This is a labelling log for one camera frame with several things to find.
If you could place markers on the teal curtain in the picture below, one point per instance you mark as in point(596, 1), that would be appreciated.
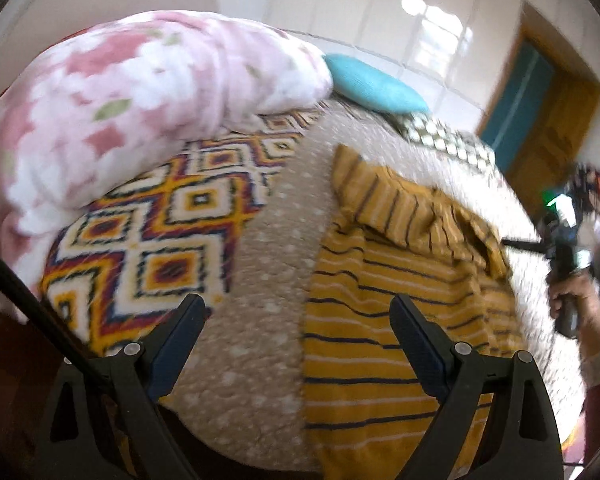
point(520, 105)

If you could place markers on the olive white-spotted pillow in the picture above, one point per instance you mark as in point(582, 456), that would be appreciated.
point(450, 142)

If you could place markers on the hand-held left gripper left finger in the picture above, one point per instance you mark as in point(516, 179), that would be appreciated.
point(172, 355)

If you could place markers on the teal pillow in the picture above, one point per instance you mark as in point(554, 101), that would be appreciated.
point(375, 87)

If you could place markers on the geometric patterned blanket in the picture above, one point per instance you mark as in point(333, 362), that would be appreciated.
point(155, 240)

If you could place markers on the beige dotted quilt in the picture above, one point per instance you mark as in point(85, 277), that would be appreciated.
point(275, 280)

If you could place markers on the yellow striped garment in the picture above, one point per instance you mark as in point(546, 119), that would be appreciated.
point(380, 280)

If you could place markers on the white glossy wardrobe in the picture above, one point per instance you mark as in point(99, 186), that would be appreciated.
point(380, 15)

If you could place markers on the wooden door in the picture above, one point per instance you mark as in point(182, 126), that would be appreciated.
point(555, 145)

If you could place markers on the person's right hand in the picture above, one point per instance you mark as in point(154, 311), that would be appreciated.
point(587, 305)

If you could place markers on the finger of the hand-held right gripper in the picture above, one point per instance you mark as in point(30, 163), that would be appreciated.
point(525, 246)

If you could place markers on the pink floral comforter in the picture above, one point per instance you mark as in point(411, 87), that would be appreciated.
point(110, 110)

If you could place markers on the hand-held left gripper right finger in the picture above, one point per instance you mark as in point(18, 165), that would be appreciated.
point(420, 352)

